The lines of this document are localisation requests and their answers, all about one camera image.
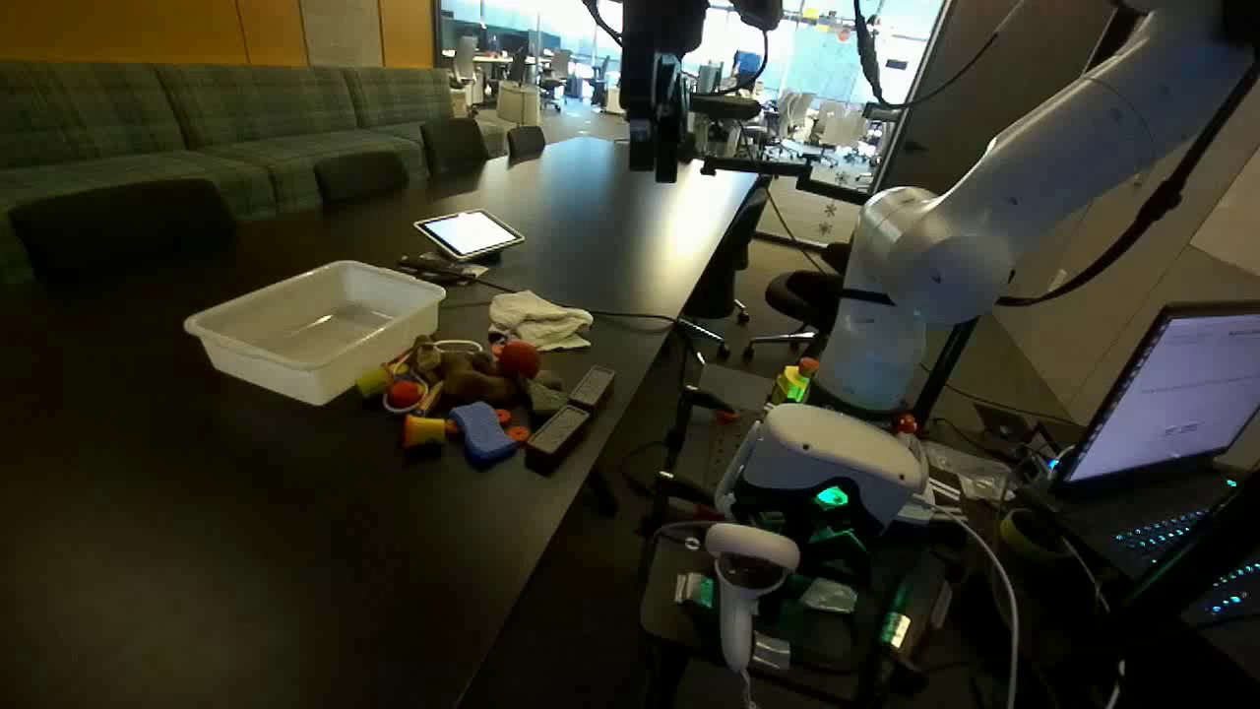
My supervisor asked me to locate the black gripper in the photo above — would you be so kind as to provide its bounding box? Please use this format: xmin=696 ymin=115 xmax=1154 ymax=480
xmin=618 ymin=0 xmax=712 ymax=184

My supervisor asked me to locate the white towel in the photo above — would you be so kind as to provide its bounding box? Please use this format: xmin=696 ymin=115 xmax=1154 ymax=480
xmin=484 ymin=288 xmax=600 ymax=356

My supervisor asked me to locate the short black block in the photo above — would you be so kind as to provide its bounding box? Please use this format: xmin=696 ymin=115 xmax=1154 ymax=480
xmin=567 ymin=364 xmax=618 ymax=413

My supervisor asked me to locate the red ball toy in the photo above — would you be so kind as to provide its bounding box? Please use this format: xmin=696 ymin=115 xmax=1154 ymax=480
xmin=492 ymin=337 xmax=542 ymax=385

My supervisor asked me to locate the dark green block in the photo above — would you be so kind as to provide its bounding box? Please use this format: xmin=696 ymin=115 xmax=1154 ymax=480
xmin=520 ymin=374 xmax=567 ymax=417

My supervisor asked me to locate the brown plush toy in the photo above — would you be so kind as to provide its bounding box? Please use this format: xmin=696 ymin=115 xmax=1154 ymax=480
xmin=407 ymin=330 xmax=520 ymax=410

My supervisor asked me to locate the blue block toy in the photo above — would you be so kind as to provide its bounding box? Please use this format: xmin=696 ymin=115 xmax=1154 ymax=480
xmin=448 ymin=400 xmax=520 ymax=471

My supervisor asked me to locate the red round toy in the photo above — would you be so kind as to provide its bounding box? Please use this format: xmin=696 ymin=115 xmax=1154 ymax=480
xmin=383 ymin=374 xmax=429 ymax=413

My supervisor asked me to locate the yellow cylinder toy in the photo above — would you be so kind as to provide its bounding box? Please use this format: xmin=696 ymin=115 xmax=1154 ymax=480
xmin=400 ymin=410 xmax=452 ymax=455

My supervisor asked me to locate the black office chair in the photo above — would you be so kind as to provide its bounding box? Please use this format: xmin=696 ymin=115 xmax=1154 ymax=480
xmin=760 ymin=267 xmax=857 ymax=351

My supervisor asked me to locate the tablet with keyboard case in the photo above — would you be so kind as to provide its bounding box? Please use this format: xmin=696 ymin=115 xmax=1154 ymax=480
xmin=400 ymin=205 xmax=526 ymax=288

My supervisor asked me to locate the green yellow bottle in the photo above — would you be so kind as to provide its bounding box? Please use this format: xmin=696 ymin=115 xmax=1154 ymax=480
xmin=773 ymin=364 xmax=817 ymax=405

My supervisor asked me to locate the white VR headset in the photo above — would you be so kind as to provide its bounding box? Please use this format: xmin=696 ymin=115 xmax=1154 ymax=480
xmin=718 ymin=401 xmax=937 ymax=527

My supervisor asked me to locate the clear plastic bin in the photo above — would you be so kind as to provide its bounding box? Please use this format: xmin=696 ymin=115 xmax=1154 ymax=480
xmin=181 ymin=257 xmax=448 ymax=410

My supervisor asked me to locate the white VR controller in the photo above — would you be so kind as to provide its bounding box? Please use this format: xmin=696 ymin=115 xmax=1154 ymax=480
xmin=700 ymin=519 xmax=803 ymax=683

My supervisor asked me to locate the green plaid sofa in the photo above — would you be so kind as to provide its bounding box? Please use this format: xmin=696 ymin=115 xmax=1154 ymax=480
xmin=0 ymin=58 xmax=457 ymax=288

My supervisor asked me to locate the open laptop with lit keyboard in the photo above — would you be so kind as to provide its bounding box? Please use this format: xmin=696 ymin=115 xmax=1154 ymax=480
xmin=1048 ymin=300 xmax=1260 ymax=636

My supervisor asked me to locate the white wall poster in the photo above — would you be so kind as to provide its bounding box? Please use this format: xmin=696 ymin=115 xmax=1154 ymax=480
xmin=301 ymin=0 xmax=386 ymax=70

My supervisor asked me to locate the white cable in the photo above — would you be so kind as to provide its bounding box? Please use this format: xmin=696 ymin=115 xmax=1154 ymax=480
xmin=937 ymin=511 xmax=1027 ymax=709

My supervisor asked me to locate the white wall paper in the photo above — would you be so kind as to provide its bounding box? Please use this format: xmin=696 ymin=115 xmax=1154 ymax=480
xmin=1191 ymin=149 xmax=1260 ymax=280

